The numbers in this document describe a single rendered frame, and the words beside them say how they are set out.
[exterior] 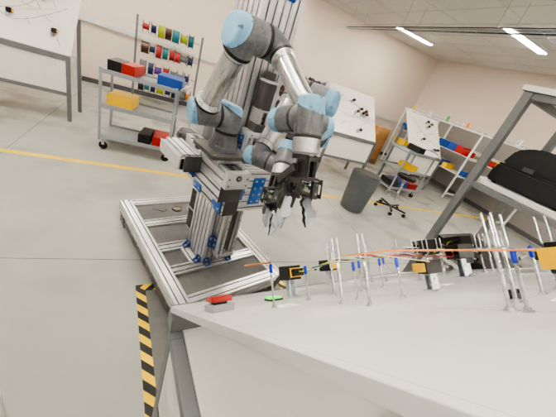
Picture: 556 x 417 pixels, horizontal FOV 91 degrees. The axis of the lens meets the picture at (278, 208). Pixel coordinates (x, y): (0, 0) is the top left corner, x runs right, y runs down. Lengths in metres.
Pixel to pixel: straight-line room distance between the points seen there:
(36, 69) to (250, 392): 4.76
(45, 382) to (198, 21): 7.11
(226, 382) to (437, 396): 0.76
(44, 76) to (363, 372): 5.02
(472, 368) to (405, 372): 0.05
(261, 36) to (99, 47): 6.90
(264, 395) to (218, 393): 0.13
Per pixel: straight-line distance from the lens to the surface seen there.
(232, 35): 1.07
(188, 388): 0.92
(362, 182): 4.30
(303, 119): 0.74
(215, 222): 1.91
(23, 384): 1.92
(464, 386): 0.26
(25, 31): 5.21
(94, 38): 7.86
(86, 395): 1.83
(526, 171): 1.55
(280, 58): 1.10
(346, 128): 5.85
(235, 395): 0.93
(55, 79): 5.05
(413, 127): 7.52
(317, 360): 0.31
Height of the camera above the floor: 1.61
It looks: 26 degrees down
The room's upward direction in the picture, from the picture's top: 20 degrees clockwise
